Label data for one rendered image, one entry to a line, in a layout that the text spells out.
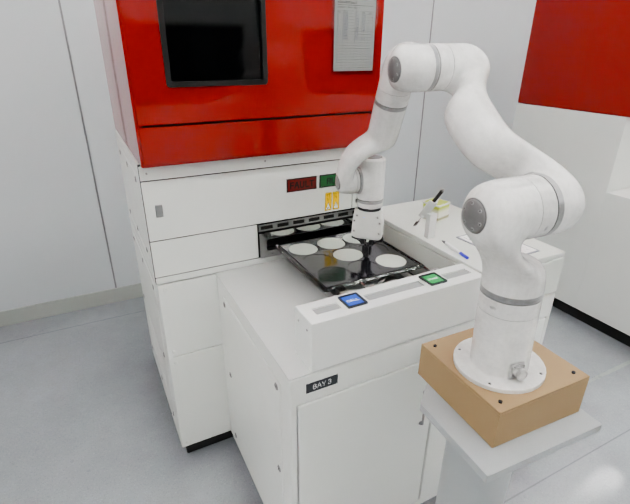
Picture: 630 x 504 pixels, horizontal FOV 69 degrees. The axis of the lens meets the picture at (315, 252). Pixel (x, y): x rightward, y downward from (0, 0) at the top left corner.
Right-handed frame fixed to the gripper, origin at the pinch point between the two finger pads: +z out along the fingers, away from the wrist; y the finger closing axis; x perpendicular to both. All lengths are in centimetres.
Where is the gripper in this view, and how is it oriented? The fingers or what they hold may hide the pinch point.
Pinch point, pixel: (366, 250)
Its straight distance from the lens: 153.1
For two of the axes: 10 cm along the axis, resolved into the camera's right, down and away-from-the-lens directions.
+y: 9.4, 1.5, -3.0
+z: -0.1, 9.1, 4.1
